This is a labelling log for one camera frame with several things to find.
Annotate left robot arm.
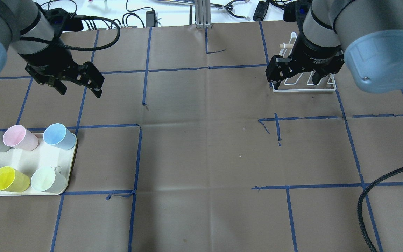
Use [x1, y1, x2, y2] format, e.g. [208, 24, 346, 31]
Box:
[0, 0, 105, 98]

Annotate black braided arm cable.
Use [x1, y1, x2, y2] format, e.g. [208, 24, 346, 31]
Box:
[357, 159, 403, 252]
[49, 16, 121, 52]

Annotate black power adapter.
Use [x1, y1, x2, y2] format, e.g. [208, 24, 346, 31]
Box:
[144, 10, 158, 27]

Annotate pale green plastic cup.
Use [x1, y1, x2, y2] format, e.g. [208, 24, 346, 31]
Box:
[30, 166, 68, 193]

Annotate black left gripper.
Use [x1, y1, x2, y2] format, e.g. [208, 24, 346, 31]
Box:
[26, 49, 105, 98]

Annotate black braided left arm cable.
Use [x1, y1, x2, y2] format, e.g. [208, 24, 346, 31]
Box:
[49, 16, 121, 52]

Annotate black power brick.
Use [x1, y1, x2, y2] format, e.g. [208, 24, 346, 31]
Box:
[253, 0, 269, 21]

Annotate cream plastic tray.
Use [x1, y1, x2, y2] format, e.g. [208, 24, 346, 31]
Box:
[0, 133, 77, 196]

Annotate blue plastic cup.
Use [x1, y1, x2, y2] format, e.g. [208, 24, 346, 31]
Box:
[43, 123, 77, 150]

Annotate yellow plastic cup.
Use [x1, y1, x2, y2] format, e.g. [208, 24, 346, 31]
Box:
[0, 166, 30, 193]

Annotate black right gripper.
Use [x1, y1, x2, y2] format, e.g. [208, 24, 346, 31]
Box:
[265, 38, 344, 88]

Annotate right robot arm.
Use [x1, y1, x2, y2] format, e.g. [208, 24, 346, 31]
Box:
[266, 0, 403, 93]

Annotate pink plastic cup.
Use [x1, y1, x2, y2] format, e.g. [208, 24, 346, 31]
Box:
[3, 125, 40, 151]

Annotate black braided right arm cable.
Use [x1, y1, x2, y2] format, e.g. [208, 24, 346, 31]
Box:
[357, 159, 403, 252]

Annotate aluminium frame post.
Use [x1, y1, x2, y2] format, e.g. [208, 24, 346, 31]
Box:
[195, 0, 212, 29]

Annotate white wire cup rack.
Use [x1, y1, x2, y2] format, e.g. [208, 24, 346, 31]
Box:
[270, 32, 337, 93]

